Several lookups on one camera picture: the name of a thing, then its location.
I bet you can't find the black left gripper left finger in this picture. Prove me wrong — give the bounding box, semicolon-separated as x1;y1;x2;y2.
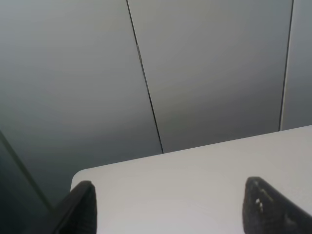
49;181;98;234

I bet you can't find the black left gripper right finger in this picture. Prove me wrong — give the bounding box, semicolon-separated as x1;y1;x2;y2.
242;176;312;234

